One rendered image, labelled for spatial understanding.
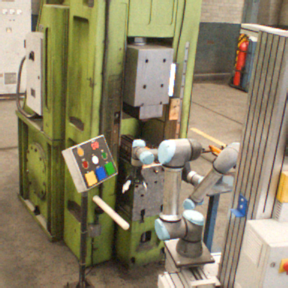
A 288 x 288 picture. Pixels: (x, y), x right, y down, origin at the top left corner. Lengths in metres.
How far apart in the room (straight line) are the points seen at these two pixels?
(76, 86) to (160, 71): 0.67
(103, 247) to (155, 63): 1.55
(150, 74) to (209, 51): 8.03
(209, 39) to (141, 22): 7.90
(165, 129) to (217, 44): 7.84
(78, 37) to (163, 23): 0.63
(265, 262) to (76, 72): 2.04
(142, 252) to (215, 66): 8.17
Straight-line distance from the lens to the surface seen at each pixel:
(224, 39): 11.20
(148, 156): 2.42
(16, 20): 8.04
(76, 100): 3.30
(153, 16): 3.09
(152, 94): 3.03
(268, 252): 1.83
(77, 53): 3.23
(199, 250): 2.36
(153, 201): 3.32
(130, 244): 3.42
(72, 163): 2.64
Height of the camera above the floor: 2.17
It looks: 20 degrees down
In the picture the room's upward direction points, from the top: 5 degrees clockwise
